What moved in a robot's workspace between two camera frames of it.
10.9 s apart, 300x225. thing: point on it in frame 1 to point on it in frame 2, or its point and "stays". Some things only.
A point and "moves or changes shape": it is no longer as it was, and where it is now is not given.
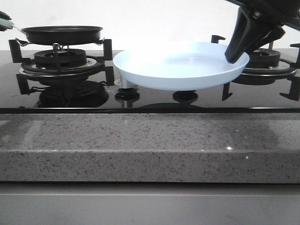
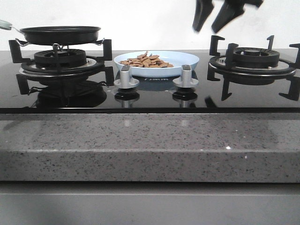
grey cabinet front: [143, 203] stays
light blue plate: [177, 65] moves or changes shape
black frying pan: [63, 35] stays
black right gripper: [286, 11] to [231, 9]
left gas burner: [60, 58] stays
